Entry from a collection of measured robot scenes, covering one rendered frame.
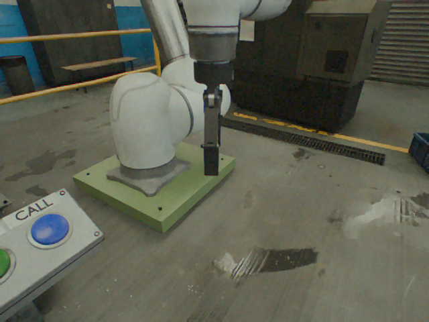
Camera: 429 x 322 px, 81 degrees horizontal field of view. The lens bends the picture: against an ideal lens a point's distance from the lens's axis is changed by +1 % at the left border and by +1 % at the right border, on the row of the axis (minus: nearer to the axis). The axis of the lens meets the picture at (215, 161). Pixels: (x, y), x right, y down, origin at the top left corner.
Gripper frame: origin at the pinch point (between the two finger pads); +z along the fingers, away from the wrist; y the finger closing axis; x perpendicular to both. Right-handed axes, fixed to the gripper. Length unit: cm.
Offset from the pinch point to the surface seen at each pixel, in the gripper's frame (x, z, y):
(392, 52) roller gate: -326, 35, 501
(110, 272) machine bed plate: 19.3, 16.5, -19.5
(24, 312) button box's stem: 16.9, -2.0, -37.5
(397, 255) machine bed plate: -39.9, 16.3, -12.7
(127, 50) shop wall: 245, 49, 620
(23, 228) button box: 15.7, -10.7, -34.6
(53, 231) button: 13.1, -10.2, -34.5
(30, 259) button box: 14.2, -9.1, -36.7
